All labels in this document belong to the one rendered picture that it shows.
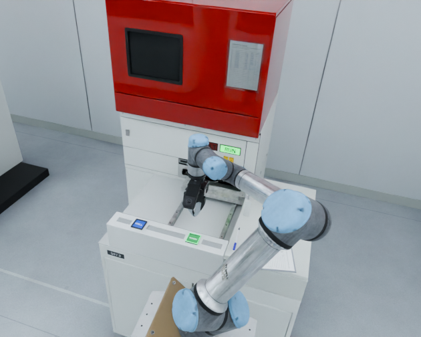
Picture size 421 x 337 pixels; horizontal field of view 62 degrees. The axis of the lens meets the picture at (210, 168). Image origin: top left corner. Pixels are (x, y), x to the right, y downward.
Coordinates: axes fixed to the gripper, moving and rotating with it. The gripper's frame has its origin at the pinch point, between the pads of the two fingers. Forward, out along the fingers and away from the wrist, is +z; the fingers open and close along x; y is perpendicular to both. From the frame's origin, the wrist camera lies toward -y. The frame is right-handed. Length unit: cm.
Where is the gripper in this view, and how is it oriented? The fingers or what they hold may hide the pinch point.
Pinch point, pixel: (193, 214)
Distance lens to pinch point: 145.6
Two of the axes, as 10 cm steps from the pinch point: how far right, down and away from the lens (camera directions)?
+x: -9.5, -2.1, 2.2
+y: 2.9, -5.1, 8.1
